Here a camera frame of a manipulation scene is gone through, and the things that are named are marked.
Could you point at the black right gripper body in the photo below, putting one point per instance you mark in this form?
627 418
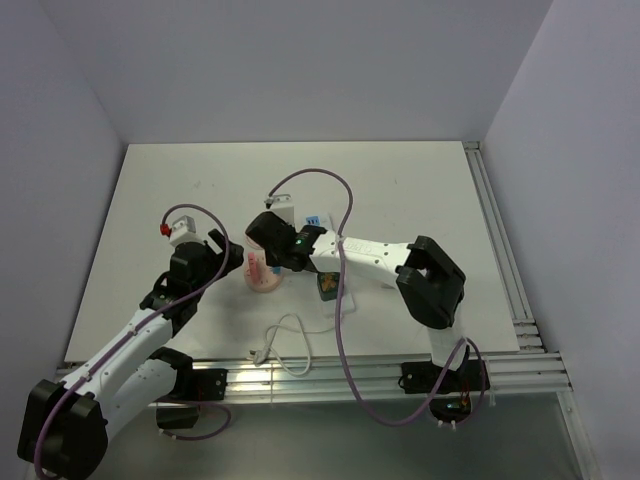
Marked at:
275 260

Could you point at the pink plug adapter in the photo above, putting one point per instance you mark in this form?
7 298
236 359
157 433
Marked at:
256 271

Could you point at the dark green cube plug adapter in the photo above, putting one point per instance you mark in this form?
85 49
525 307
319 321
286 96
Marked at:
328 285

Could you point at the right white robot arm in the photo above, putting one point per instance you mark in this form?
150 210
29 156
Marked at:
428 280

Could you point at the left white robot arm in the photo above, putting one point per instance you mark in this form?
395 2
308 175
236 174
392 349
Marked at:
68 424

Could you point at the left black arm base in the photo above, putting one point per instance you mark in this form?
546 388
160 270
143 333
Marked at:
194 391

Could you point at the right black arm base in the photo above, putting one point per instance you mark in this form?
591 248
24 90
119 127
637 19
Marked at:
458 394

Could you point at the pink round socket hub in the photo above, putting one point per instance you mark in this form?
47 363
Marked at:
273 282

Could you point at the white multicolour power strip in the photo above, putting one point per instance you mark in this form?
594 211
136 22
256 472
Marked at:
328 308

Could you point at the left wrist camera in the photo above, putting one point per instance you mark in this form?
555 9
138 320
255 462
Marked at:
183 230

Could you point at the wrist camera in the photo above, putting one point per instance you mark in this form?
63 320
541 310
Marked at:
183 230
282 206

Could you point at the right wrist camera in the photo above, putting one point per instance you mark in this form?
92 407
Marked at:
282 206

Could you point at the aluminium right rail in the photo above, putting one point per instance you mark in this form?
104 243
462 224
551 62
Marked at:
525 325

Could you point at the aluminium front rail frame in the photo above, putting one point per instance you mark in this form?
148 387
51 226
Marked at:
376 379

